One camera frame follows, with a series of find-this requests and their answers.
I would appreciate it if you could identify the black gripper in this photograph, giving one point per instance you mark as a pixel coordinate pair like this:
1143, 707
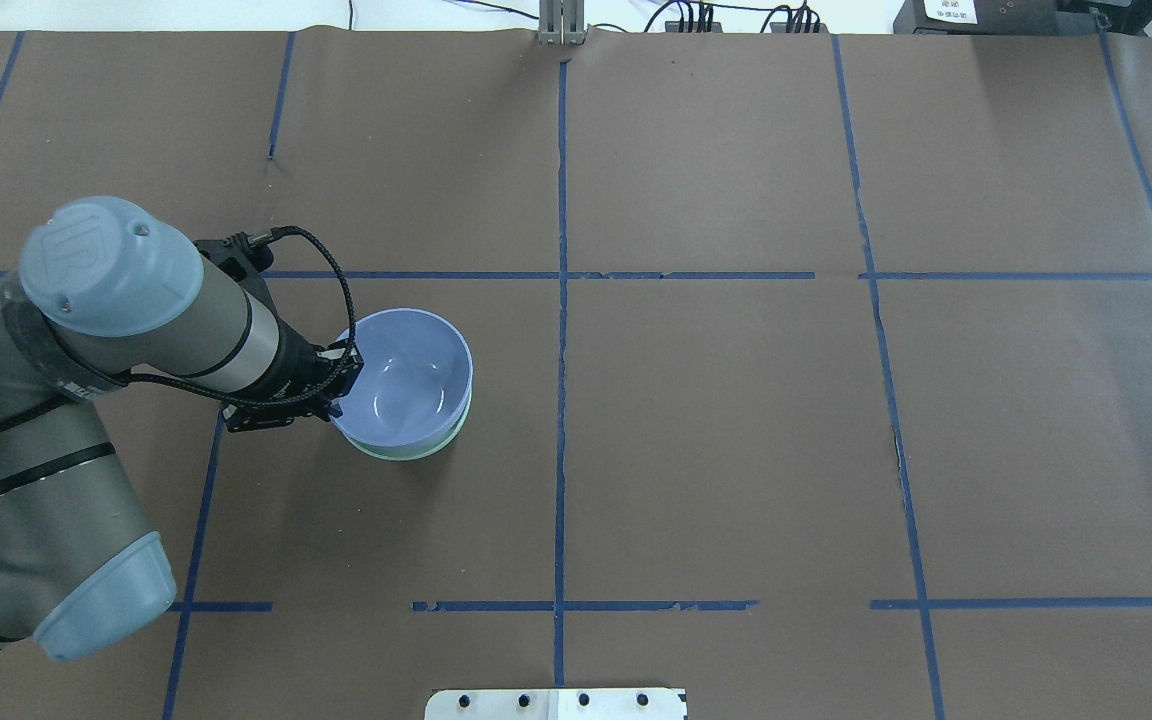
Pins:
295, 372

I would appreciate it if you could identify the blue bowl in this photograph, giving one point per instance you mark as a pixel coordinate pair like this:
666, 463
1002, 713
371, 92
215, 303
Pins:
409, 351

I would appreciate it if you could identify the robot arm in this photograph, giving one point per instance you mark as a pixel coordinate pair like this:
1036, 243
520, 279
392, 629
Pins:
105, 297

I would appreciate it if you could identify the green bowl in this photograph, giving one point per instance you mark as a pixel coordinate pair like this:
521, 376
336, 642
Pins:
407, 430

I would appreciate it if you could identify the brown paper table cover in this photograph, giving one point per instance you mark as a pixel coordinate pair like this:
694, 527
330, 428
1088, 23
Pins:
813, 375

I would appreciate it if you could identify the black box with label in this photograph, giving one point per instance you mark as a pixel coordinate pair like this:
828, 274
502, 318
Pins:
1019, 18

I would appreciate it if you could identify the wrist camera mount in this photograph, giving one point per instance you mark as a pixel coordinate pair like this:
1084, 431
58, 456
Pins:
243, 258

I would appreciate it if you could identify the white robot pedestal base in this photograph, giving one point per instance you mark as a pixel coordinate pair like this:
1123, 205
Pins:
559, 703

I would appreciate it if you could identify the aluminium frame post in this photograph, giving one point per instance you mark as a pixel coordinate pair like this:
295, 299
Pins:
562, 22

